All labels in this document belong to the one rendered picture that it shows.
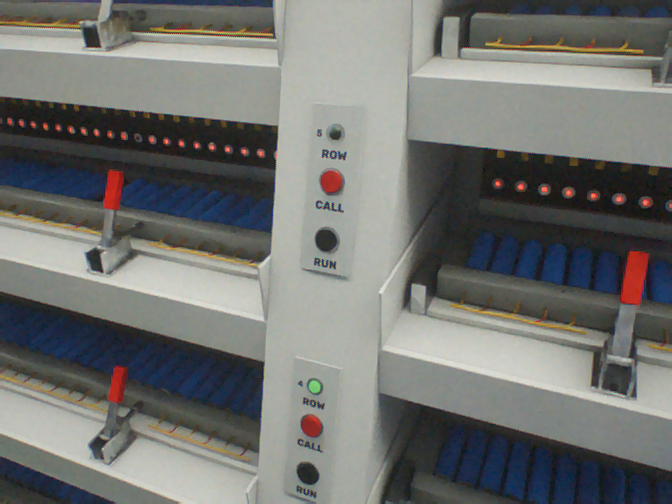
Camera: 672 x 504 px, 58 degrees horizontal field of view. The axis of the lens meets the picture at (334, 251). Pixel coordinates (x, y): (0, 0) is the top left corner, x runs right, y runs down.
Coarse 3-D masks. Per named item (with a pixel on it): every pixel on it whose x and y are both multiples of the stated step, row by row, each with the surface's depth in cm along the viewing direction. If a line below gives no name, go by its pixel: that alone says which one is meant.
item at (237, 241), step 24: (0, 192) 66; (24, 192) 65; (48, 192) 65; (48, 216) 64; (72, 216) 63; (96, 216) 61; (120, 216) 60; (144, 216) 59; (168, 216) 59; (168, 240) 59; (192, 240) 57; (216, 240) 56; (240, 240) 55; (264, 240) 54
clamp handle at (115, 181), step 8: (112, 176) 54; (120, 176) 54; (112, 184) 54; (120, 184) 55; (112, 192) 54; (120, 192) 55; (112, 200) 54; (120, 200) 55; (112, 208) 54; (112, 216) 55; (104, 224) 55; (112, 224) 55; (104, 232) 55; (112, 232) 55; (104, 240) 55; (112, 240) 56
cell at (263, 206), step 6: (264, 198) 63; (258, 204) 61; (264, 204) 62; (270, 204) 62; (252, 210) 60; (258, 210) 61; (264, 210) 61; (246, 216) 59; (252, 216) 60; (258, 216) 60; (240, 222) 58; (246, 222) 59; (252, 222) 59
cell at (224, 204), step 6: (222, 198) 63; (228, 198) 63; (234, 198) 63; (240, 198) 64; (216, 204) 62; (222, 204) 62; (228, 204) 62; (234, 204) 63; (210, 210) 61; (216, 210) 61; (222, 210) 61; (204, 216) 60; (210, 216) 60; (216, 216) 60
